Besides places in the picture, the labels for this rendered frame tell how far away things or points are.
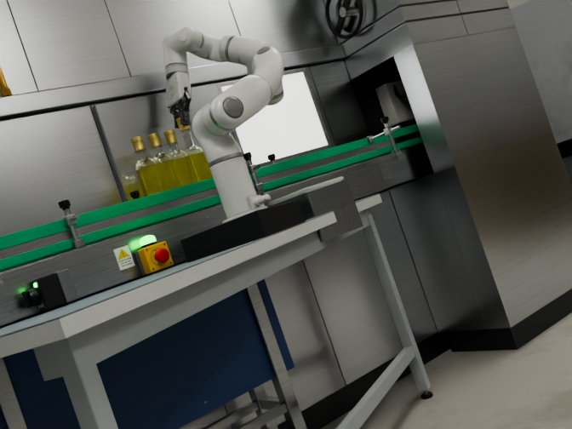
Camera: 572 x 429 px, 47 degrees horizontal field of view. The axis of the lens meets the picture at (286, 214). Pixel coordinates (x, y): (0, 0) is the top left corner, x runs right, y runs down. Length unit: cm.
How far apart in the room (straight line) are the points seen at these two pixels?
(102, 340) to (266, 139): 147
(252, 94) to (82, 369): 89
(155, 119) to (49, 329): 133
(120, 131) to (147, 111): 13
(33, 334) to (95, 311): 10
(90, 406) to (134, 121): 131
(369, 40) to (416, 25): 21
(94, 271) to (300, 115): 116
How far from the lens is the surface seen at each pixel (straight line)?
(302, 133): 261
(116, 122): 224
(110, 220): 188
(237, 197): 171
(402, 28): 268
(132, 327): 124
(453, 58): 280
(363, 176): 249
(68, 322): 107
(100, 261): 183
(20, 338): 114
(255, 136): 248
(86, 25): 238
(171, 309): 133
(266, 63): 191
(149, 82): 235
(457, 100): 273
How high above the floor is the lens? 78
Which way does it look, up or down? level
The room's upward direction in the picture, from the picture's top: 19 degrees counter-clockwise
